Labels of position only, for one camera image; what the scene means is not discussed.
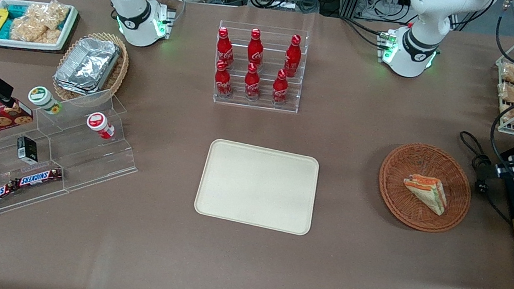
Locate triangle sandwich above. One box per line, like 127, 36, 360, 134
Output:
399, 173, 451, 217

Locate round brown wicker basket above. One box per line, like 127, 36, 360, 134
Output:
371, 138, 478, 238

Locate oval tan wicker basket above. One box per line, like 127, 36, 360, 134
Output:
50, 25, 133, 110

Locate beige plastic tray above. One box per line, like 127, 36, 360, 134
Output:
192, 136, 322, 237

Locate green lid white cup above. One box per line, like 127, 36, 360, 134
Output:
26, 85, 65, 116

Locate white rectangular snack bin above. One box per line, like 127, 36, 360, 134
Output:
0, 0, 80, 57

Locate small black box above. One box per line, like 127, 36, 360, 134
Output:
14, 135, 42, 166

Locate teal snack pack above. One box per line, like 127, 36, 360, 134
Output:
0, 1, 30, 42

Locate clear bag of rice crackers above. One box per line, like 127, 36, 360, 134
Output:
9, 0, 71, 48

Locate stacked aluminium foil containers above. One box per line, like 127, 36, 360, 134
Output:
52, 33, 123, 99

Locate red lid white cup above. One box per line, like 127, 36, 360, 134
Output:
85, 111, 117, 140

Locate clear acrylic step shelf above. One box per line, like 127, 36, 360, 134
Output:
0, 74, 149, 243

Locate red cola bottle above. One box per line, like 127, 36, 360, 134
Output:
270, 68, 292, 106
282, 33, 305, 79
213, 26, 239, 70
244, 27, 268, 72
212, 59, 237, 99
241, 62, 264, 102

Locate clear acrylic bottle rack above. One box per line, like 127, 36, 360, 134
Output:
208, 18, 311, 115

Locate black power cable with plug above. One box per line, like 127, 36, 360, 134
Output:
446, 130, 514, 226

